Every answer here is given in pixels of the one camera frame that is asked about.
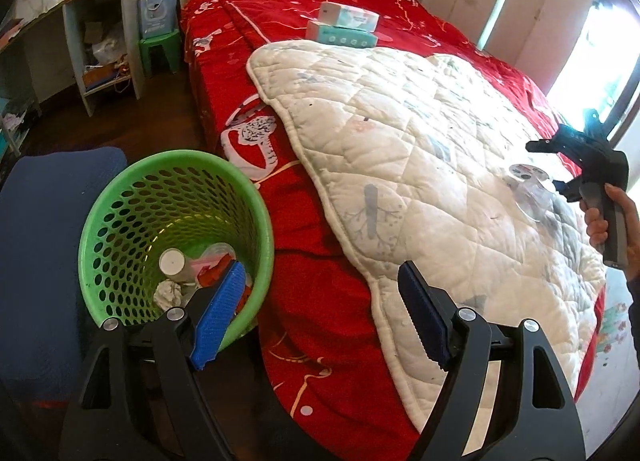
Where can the window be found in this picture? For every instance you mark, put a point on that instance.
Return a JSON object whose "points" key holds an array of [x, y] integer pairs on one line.
{"points": [[610, 51]]}

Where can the person's right hand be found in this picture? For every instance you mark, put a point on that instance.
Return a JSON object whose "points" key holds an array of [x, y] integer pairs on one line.
{"points": [[630, 221]]}

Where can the white plastic bag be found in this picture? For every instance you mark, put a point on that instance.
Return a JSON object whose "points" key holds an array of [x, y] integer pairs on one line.
{"points": [[107, 48]]}

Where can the white desk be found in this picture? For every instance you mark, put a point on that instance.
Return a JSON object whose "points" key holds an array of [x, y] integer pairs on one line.
{"points": [[75, 31]]}

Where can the green plastic basket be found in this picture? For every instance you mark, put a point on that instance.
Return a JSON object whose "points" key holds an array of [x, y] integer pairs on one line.
{"points": [[125, 201]]}

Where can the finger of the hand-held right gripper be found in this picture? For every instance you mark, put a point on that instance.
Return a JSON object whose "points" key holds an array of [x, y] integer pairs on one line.
{"points": [[547, 145], [572, 189]]}

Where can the white tissue pack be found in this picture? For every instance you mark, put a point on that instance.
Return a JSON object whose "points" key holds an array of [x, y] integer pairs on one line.
{"points": [[350, 16]]}

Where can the orange box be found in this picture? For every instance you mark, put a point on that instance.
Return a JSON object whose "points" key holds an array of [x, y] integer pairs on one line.
{"points": [[100, 78]]}

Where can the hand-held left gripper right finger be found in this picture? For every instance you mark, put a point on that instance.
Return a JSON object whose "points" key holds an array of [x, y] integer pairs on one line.
{"points": [[425, 321]]}

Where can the red blanket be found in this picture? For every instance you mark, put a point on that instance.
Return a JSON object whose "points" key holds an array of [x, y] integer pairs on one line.
{"points": [[320, 291]]}

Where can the floral floor mat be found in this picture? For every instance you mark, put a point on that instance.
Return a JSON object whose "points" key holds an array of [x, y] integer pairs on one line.
{"points": [[612, 341]]}

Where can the blue paper bag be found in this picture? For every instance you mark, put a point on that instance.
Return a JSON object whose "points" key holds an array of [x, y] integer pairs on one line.
{"points": [[157, 13]]}

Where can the clear plastic cup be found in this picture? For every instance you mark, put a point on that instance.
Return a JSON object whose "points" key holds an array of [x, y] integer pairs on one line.
{"points": [[535, 198]]}

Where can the dark blue cushion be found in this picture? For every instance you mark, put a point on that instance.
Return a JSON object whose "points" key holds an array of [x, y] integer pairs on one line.
{"points": [[45, 251]]}

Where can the white quilt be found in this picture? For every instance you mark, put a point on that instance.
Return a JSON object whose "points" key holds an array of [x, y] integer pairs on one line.
{"points": [[400, 141]]}

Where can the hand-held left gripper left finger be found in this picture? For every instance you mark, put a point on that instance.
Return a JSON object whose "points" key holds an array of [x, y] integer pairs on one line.
{"points": [[220, 313]]}

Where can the pink snack packet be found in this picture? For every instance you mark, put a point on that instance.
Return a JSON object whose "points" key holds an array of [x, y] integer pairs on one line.
{"points": [[216, 271]]}

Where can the white round bottle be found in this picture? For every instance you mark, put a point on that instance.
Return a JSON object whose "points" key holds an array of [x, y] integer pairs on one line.
{"points": [[172, 262]]}

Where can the green plastic stool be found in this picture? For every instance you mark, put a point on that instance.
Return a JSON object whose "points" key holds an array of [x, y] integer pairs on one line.
{"points": [[160, 48]]}

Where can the paper ball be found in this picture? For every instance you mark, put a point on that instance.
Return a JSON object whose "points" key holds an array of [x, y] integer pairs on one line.
{"points": [[167, 295]]}

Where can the teal tissue pack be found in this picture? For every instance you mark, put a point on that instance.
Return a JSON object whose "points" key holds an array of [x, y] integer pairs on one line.
{"points": [[340, 36]]}

